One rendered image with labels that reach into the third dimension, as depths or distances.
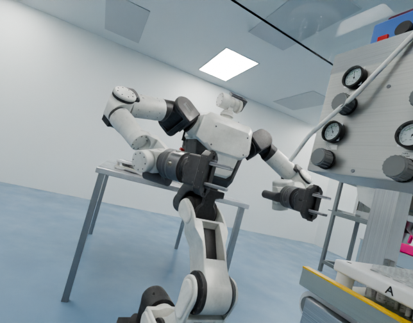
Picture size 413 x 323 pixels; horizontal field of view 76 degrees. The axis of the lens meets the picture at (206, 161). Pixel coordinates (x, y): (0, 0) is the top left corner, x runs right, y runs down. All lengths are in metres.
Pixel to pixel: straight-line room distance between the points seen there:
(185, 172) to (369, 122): 0.44
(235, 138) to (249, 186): 5.06
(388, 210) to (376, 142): 0.35
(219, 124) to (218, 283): 0.61
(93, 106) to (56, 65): 0.87
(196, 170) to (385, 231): 0.49
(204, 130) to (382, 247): 0.71
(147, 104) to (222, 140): 0.34
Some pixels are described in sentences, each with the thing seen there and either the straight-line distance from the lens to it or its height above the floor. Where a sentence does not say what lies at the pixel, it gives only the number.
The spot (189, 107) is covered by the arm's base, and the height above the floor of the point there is 1.23.
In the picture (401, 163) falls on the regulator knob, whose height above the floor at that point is 1.06.
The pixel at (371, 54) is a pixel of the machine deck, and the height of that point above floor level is 1.25.
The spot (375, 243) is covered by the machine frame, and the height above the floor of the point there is 0.93.
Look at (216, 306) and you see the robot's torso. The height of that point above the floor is 0.56.
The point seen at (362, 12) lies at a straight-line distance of 0.80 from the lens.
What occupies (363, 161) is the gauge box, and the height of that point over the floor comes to 1.07.
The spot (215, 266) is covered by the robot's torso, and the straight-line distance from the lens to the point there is 1.05.
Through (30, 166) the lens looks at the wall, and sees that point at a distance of 5.37.
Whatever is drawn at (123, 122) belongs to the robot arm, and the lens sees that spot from 0.88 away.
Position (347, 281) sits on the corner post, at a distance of 0.54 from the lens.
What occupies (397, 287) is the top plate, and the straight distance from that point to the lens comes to 0.49.
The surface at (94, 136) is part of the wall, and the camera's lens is 5.25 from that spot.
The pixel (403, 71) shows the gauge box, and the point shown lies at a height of 1.21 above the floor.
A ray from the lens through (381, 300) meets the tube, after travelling 0.55.
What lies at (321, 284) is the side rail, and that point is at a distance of 0.53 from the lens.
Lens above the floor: 0.98
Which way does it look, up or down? 3 degrees up
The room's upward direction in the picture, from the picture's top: 15 degrees clockwise
